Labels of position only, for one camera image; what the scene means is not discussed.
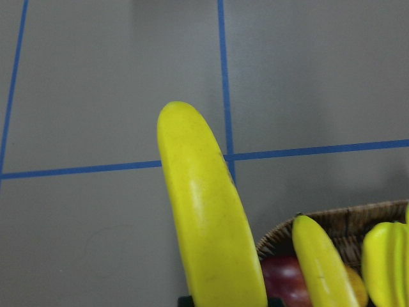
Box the red apple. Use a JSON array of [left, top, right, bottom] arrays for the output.
[[261, 255, 312, 306]]

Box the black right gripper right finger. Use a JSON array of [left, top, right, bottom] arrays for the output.
[[268, 297, 283, 307]]

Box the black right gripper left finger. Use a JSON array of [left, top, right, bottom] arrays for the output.
[[177, 295, 194, 307]]

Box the brown wicker basket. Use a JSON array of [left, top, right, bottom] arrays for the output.
[[256, 200, 408, 272]]

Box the yellow banana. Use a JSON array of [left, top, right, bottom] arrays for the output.
[[291, 215, 359, 307], [157, 101, 268, 306], [361, 221, 408, 306]]

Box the orange red mango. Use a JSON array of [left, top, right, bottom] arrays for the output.
[[345, 266, 369, 307]]

